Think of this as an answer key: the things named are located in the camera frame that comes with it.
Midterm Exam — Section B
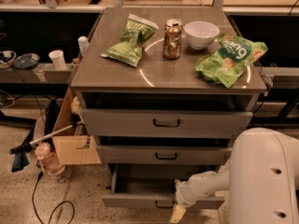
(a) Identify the small bowl far left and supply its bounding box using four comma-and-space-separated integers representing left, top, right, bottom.
0, 50, 17, 69

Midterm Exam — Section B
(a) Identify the white plastic bottle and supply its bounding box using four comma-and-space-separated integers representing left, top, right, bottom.
78, 36, 89, 57

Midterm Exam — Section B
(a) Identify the grey drawer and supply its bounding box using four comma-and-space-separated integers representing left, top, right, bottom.
82, 109, 252, 138
97, 146, 232, 165
102, 163, 219, 209

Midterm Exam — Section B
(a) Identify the green snack bag right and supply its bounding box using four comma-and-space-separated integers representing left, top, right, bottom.
195, 34, 268, 88

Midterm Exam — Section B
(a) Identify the metallic soda can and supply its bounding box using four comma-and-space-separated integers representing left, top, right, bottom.
164, 19, 183, 59

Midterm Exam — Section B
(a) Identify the white bowl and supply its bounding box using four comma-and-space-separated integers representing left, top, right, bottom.
184, 21, 220, 50

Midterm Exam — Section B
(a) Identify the blue cloth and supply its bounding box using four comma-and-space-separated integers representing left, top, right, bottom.
11, 151, 30, 173

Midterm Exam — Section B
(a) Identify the clear plastic bottle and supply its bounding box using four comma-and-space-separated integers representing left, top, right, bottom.
35, 143, 65, 175

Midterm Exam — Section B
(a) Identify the black floor cable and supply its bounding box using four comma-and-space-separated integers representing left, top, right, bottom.
32, 171, 76, 224

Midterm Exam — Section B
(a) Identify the green chip bag left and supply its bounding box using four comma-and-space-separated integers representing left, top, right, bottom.
101, 14, 159, 67

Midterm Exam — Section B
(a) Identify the cardboard box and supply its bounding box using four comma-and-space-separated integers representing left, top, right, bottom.
52, 88, 101, 165

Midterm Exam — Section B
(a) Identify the grey bottom drawer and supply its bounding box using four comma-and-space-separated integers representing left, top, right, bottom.
102, 163, 219, 209

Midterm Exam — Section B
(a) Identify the grey drawer cabinet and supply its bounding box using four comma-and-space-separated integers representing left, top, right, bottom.
70, 6, 267, 173

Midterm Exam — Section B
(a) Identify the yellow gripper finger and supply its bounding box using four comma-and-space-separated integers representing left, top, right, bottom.
169, 204, 186, 224

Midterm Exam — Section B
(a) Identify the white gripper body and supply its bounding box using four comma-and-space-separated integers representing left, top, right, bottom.
175, 179, 196, 207

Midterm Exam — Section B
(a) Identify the white paper cup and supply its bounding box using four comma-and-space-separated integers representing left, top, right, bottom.
49, 49, 66, 70

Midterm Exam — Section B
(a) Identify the dark blue plate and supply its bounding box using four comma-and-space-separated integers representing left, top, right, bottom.
13, 53, 39, 70

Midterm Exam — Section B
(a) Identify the grabber stick tool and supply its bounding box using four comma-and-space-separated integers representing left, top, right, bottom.
9, 121, 83, 154

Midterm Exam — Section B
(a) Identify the grey top drawer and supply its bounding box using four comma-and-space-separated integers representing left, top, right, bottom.
82, 109, 252, 138

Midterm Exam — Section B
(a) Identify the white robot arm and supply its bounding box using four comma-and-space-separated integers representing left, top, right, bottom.
170, 128, 299, 224

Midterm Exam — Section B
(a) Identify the grey middle drawer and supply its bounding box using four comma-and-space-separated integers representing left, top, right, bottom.
97, 146, 232, 165

